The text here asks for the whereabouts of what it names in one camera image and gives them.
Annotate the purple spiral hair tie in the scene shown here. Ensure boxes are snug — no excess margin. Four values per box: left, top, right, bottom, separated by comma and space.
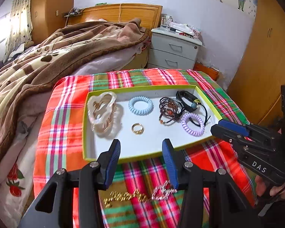
180, 112, 205, 137

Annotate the pink crystal chain bracelet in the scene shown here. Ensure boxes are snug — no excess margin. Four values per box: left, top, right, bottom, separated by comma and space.
150, 180, 178, 201

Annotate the black cord with teal bead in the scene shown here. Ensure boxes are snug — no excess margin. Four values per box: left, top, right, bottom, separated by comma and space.
188, 100, 212, 128

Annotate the gold ring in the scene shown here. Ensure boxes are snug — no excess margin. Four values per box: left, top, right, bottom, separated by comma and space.
131, 122, 145, 135

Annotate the gold chain bracelet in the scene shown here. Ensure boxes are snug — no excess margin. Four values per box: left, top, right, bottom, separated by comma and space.
103, 188, 149, 207

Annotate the black fitness band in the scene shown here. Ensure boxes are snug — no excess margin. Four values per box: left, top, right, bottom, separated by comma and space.
176, 90, 202, 112

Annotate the dark beaded bracelet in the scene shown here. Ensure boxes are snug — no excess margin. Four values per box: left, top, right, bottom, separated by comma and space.
158, 96, 184, 125

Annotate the clear heart-shaped bangle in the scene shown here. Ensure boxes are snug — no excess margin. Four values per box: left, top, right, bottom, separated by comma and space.
87, 92, 117, 125

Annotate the light blue spiral hair tie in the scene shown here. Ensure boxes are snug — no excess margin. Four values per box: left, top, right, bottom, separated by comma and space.
128, 95, 154, 116

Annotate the pink scalloped bangle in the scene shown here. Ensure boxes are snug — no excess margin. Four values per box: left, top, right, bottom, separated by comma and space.
91, 104, 124, 139

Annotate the right hand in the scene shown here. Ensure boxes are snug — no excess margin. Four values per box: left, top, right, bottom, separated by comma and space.
255, 176, 285, 200

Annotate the plaid tablecloth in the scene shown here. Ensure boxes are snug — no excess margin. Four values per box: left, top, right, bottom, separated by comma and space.
33, 68, 255, 227

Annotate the yellow-green shallow box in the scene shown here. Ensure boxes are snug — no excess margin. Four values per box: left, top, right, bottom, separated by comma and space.
82, 85, 222, 163

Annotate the orange cardboard box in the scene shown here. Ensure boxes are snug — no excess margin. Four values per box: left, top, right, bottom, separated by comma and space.
193, 62, 219, 81

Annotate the wooden door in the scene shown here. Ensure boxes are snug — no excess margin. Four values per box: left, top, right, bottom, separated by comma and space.
227, 0, 285, 126

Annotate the grey bedside nightstand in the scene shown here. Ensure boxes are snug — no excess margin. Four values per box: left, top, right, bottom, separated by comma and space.
147, 28, 202, 70

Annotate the floral white bedsheet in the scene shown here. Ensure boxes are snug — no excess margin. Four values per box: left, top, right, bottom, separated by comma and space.
0, 45, 147, 227

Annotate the clutter on nightstand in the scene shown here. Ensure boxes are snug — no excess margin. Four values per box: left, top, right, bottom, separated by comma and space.
160, 15, 201, 39

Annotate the brown paw-print blanket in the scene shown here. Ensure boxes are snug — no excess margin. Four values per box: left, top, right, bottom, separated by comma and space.
0, 18, 150, 162

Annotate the wooden headboard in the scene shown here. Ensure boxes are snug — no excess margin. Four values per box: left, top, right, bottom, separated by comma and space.
67, 3, 163, 29

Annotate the patterned curtain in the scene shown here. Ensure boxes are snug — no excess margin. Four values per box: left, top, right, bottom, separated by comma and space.
3, 0, 33, 61

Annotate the wooden wardrobe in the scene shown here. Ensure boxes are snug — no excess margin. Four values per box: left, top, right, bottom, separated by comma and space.
31, 0, 74, 44

